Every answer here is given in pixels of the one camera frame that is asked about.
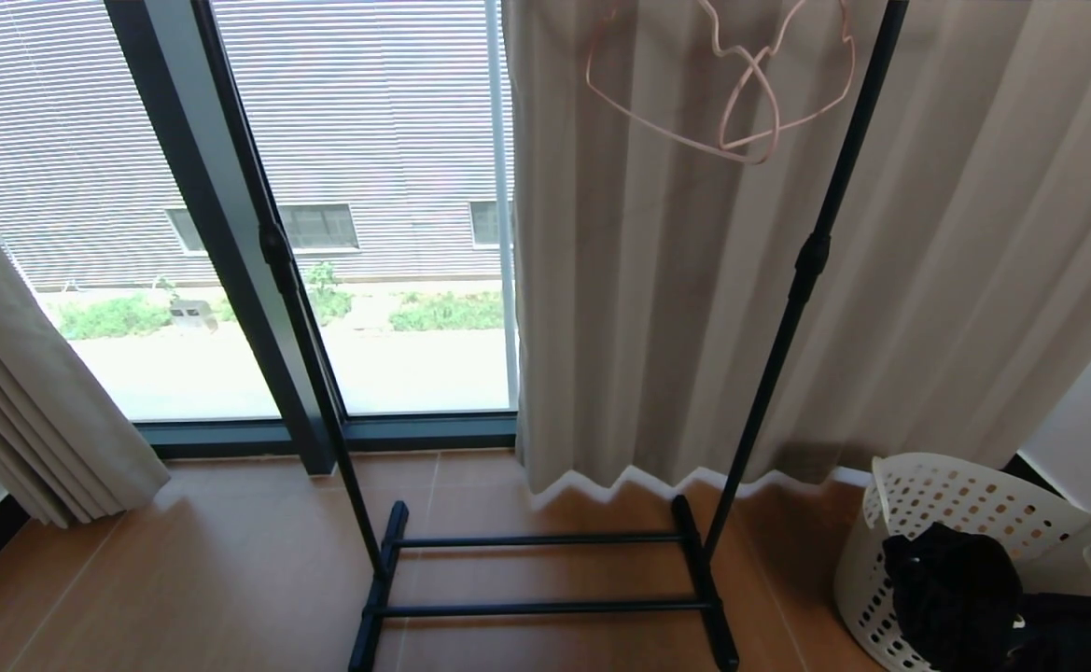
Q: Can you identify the pink clothes hanger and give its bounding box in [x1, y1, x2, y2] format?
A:
[585, 0, 782, 166]
[694, 0, 859, 152]

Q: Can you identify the black garment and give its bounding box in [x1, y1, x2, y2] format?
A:
[881, 521, 1091, 672]

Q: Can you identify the black clothes rack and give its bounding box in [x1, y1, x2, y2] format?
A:
[189, 0, 910, 672]

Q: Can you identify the white laundry basket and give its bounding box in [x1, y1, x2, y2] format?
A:
[832, 453, 1091, 672]

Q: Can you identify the window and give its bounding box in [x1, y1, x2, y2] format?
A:
[0, 0, 520, 477]

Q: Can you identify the beige curtain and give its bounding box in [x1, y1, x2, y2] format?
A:
[503, 0, 1091, 496]
[0, 173, 173, 529]

